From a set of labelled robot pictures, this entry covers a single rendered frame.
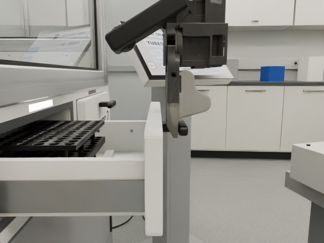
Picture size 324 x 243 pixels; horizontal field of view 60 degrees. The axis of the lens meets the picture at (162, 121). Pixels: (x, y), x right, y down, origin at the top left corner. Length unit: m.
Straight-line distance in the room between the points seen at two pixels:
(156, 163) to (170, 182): 1.10
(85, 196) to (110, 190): 0.03
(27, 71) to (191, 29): 0.21
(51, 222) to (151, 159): 0.26
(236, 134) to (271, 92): 0.60
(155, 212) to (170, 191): 1.10
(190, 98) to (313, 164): 0.33
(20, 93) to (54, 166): 0.11
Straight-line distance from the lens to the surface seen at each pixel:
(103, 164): 0.29
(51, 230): 0.50
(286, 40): 4.15
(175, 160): 1.35
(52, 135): 0.40
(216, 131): 3.29
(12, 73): 0.36
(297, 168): 0.66
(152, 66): 1.12
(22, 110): 0.38
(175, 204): 1.44
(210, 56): 0.37
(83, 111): 0.59
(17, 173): 0.32
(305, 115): 3.51
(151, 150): 0.27
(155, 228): 0.30
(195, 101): 0.38
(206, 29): 0.38
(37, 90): 0.42
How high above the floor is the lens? 0.98
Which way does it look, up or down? 9 degrees down
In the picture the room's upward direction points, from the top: straight up
